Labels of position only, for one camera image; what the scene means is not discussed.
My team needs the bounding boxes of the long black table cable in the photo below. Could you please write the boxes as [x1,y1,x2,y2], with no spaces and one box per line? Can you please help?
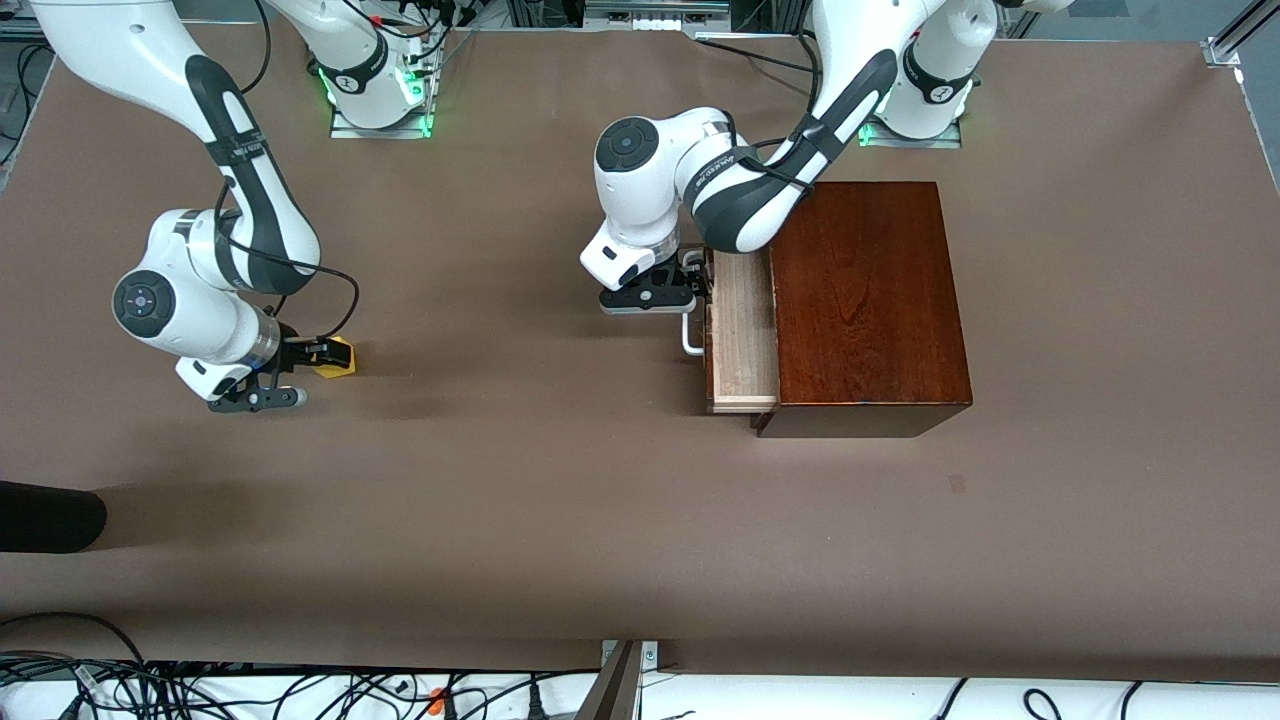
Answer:
[695,38,816,77]

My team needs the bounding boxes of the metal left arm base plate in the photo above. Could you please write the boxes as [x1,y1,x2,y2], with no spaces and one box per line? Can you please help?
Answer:
[857,108,964,150]

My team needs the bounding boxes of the black looped cable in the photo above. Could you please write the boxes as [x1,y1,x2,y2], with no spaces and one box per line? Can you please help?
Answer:
[0,611,151,681]

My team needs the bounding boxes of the wooden drawer with white handle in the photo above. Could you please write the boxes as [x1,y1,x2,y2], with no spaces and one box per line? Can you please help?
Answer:
[683,250,782,414]

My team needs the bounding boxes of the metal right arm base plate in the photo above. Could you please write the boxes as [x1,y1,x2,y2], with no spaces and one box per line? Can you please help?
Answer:
[330,98,434,140]

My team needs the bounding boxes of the tangled black cables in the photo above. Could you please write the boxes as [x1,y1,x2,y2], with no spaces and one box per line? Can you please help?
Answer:
[0,650,601,720]

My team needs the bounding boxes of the metal camera post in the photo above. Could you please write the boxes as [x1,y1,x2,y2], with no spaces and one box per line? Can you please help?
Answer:
[575,640,661,720]

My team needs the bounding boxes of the yellow cube block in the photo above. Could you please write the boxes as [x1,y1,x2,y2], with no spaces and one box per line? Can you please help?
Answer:
[312,337,359,380]

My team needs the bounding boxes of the dark brown wooden cabinet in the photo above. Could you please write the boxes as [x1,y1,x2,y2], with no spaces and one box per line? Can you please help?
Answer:
[755,181,974,439]

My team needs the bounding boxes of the white lower shelf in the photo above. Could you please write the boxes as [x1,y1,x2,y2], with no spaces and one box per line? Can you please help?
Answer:
[0,672,1280,720]

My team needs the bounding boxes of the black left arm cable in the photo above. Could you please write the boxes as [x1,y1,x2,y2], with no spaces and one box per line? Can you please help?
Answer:
[735,0,836,191]

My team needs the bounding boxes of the black ribbed cylinder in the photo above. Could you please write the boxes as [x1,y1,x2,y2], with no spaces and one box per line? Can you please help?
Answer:
[0,480,108,554]

